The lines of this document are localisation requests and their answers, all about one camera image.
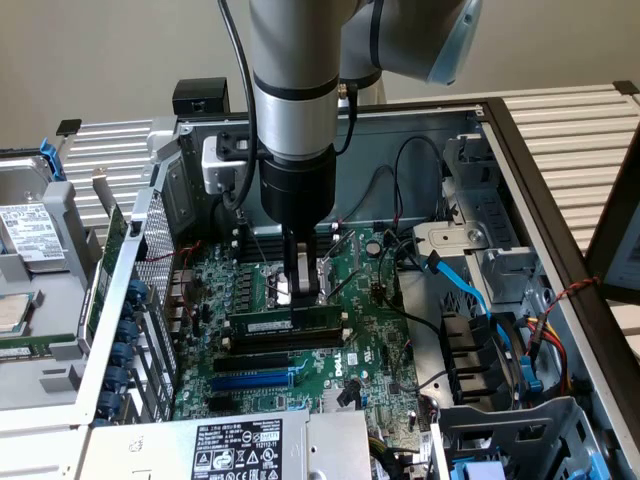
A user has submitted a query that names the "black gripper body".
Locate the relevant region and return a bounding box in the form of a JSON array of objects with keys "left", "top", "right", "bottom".
[{"left": 258, "top": 148, "right": 338, "bottom": 242}]

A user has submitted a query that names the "green RAM stick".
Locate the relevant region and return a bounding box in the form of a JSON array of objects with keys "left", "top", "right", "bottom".
[
  {"left": 0, "top": 332, "right": 77, "bottom": 362},
  {"left": 227, "top": 303, "right": 345, "bottom": 335}
]

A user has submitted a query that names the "white-latched RAM slot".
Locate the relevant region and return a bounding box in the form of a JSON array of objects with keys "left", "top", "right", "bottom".
[
  {"left": 223, "top": 310, "right": 350, "bottom": 341},
  {"left": 231, "top": 222, "right": 342, "bottom": 240},
  {"left": 221, "top": 325, "right": 352, "bottom": 359},
  {"left": 231, "top": 237, "right": 343, "bottom": 255}
]

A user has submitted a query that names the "CPU socket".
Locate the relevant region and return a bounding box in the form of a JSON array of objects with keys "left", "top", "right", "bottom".
[{"left": 263, "top": 260, "right": 335, "bottom": 317}]

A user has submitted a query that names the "green motherboard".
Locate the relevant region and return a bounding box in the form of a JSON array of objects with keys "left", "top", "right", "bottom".
[{"left": 172, "top": 227, "right": 436, "bottom": 441}]

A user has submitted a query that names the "long black expansion slot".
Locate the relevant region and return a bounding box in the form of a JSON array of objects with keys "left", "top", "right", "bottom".
[{"left": 213, "top": 352, "right": 290, "bottom": 374}]

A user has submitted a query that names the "blue expansion slot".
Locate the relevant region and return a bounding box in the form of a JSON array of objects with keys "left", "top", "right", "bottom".
[{"left": 210, "top": 372, "right": 294, "bottom": 394}]

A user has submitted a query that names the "silver chipset heatsink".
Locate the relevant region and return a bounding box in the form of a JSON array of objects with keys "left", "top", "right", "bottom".
[{"left": 321, "top": 383, "right": 365, "bottom": 414}]

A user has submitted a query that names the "black angled plug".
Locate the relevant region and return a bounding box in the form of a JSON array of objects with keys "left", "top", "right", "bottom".
[{"left": 338, "top": 379, "right": 362, "bottom": 409}]

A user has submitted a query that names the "grey metal PC case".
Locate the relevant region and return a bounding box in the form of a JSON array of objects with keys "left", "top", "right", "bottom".
[{"left": 74, "top": 97, "right": 640, "bottom": 480}]

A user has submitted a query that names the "black box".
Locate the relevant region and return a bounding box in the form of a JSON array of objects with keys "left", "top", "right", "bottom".
[{"left": 172, "top": 77, "right": 230, "bottom": 117}]

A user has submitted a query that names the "grey metal disk bay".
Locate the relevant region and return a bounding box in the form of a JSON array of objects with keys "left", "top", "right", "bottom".
[{"left": 410, "top": 132, "right": 549, "bottom": 314}]

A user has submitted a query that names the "black plastic shroud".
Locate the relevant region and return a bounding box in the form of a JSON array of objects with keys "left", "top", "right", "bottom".
[{"left": 439, "top": 312, "right": 509, "bottom": 407}]

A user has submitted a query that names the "green graphics card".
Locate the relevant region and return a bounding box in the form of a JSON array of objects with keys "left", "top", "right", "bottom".
[{"left": 83, "top": 167, "right": 130, "bottom": 349}]

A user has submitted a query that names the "grey power supply unit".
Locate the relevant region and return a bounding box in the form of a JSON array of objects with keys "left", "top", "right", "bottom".
[{"left": 88, "top": 407, "right": 374, "bottom": 480}]

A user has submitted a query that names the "dark grey disk cage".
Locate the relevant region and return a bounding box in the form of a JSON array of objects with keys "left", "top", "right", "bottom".
[{"left": 432, "top": 395, "right": 621, "bottom": 480}]

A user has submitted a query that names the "blue plastic connector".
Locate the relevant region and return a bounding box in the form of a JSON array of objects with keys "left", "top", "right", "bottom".
[{"left": 522, "top": 355, "right": 545, "bottom": 396}]

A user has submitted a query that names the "grey parts rack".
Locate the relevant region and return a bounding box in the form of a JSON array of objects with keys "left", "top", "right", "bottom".
[{"left": 0, "top": 144, "right": 109, "bottom": 414}]

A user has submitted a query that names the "silver hard disk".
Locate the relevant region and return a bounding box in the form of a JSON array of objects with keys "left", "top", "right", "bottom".
[{"left": 0, "top": 153, "right": 70, "bottom": 275}]

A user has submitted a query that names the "silver CPU chip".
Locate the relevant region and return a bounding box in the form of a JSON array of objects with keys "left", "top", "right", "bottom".
[{"left": 0, "top": 291, "right": 45, "bottom": 335}]

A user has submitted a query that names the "black framed panel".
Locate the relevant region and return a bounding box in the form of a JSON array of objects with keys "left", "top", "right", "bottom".
[{"left": 584, "top": 192, "right": 640, "bottom": 306}]

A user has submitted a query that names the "thin black fan wire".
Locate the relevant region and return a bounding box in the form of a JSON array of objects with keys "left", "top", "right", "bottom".
[{"left": 335, "top": 163, "right": 401, "bottom": 226}]

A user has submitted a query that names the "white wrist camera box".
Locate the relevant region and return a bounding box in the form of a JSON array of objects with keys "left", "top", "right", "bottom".
[{"left": 201, "top": 130, "right": 253, "bottom": 197}]

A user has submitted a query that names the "short black looped wire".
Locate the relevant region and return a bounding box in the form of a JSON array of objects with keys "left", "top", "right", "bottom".
[{"left": 213, "top": 199, "right": 249, "bottom": 229}]

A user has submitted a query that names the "long black wire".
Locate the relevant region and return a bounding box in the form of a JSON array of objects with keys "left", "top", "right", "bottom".
[{"left": 377, "top": 227, "right": 446, "bottom": 334}]

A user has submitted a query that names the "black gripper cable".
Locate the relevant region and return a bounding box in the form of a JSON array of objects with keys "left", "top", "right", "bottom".
[{"left": 332, "top": 82, "right": 360, "bottom": 157}]

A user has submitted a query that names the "thick black power cable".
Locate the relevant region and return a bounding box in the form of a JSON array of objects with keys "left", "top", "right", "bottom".
[{"left": 387, "top": 227, "right": 431, "bottom": 274}]

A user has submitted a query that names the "thin red wire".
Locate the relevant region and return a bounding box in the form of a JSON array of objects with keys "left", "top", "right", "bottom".
[{"left": 172, "top": 239, "right": 206, "bottom": 266}]

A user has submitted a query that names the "black camera cable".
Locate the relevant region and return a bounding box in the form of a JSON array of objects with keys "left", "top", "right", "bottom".
[{"left": 216, "top": 0, "right": 261, "bottom": 211}]

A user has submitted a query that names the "blue flat data wire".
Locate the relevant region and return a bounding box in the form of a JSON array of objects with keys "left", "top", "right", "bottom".
[{"left": 422, "top": 251, "right": 511, "bottom": 361}]

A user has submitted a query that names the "coloured power wire bundle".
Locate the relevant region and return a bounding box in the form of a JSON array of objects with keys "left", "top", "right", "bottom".
[{"left": 517, "top": 312, "right": 574, "bottom": 399}]

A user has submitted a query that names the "blue disk bracket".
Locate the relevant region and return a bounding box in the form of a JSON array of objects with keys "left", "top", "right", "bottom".
[{"left": 38, "top": 137, "right": 68, "bottom": 182}]

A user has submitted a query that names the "red black twisted wire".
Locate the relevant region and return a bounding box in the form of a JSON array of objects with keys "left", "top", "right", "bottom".
[{"left": 547, "top": 275, "right": 601, "bottom": 314}]

